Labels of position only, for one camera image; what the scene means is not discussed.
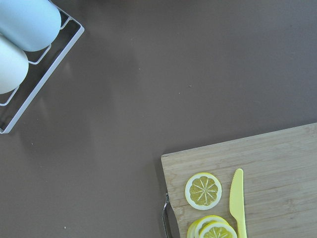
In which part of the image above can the white cup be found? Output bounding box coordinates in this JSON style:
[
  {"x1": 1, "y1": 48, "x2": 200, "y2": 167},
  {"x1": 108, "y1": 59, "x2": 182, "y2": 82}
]
[{"x1": 0, "y1": 35, "x2": 29, "y2": 94}]

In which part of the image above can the upper lemon slice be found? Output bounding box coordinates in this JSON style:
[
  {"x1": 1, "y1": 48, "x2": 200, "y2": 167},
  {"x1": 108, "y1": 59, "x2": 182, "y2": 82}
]
[{"x1": 199, "y1": 222, "x2": 237, "y2": 238}]

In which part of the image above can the lower lemon slice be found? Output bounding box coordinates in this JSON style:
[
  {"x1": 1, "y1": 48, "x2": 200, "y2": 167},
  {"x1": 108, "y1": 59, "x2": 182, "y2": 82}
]
[{"x1": 185, "y1": 172, "x2": 222, "y2": 211}]

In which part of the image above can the bamboo cutting board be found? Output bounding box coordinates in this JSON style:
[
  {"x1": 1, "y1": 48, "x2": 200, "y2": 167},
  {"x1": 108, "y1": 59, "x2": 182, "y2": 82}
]
[{"x1": 161, "y1": 123, "x2": 317, "y2": 238}]

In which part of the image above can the yellow plastic knife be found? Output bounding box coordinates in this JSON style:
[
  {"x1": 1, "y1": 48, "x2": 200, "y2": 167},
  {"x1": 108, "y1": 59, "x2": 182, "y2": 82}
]
[{"x1": 229, "y1": 169, "x2": 247, "y2": 238}]

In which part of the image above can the light blue cup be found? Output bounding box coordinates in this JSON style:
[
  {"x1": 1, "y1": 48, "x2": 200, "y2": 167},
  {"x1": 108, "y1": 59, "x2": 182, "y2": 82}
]
[{"x1": 0, "y1": 0, "x2": 61, "y2": 52}]

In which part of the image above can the white wire cup rack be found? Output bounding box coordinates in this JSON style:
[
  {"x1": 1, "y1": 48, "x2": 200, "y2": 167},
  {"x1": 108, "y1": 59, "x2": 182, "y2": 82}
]
[{"x1": 0, "y1": 7, "x2": 85, "y2": 134}]

